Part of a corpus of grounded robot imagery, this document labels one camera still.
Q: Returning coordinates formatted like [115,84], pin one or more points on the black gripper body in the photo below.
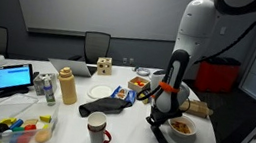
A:
[169,115]

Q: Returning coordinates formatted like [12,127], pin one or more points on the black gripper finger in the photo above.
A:
[152,121]
[162,123]

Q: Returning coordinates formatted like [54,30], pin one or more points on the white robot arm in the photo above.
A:
[197,24]

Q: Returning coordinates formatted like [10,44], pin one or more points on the pretzels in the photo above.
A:
[181,127]

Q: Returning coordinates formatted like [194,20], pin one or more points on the white paper bowl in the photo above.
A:
[193,123]

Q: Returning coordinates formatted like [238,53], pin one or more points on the cardboard box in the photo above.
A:
[198,108]

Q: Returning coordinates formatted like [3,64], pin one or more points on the blue cookie packet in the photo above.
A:
[126,95]

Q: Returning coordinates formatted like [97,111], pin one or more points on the white cup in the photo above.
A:
[156,79]

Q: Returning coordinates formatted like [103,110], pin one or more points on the wooden tray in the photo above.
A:
[132,86]

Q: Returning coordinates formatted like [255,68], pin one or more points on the toy fruits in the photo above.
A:
[140,83]

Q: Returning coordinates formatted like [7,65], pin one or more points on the black cloth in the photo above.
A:
[104,107]

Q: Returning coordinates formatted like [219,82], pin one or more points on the plain white plate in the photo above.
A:
[99,91]

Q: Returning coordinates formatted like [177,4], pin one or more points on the red bin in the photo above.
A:
[216,75]

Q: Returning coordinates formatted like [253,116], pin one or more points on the wooden shape sorter cube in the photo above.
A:
[104,66]

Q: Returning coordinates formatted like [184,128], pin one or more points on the yellow bottle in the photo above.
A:
[67,88]

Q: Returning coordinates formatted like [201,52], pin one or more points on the silver laptop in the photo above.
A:
[68,66]

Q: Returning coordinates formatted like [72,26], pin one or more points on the clear plastic container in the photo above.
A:
[49,127]

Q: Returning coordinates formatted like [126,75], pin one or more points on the yellow toy block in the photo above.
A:
[45,118]

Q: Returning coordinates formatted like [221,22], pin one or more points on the orange toy egg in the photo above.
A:
[42,136]

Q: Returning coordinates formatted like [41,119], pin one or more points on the grey carton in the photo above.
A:
[38,84]

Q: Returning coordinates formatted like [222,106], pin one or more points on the red toy block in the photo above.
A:
[30,127]

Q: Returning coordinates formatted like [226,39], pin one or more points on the whiteboard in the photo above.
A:
[103,4]

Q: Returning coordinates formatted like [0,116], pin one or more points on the blue toy cylinder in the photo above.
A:
[17,123]

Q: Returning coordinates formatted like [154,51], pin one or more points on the tablet with lit screen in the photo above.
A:
[9,76]

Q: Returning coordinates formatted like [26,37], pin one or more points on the black toy ball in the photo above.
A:
[0,128]

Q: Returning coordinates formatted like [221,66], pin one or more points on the wall outlet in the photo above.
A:
[131,61]
[125,60]

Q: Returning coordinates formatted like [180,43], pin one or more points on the wall light switch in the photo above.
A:
[223,30]

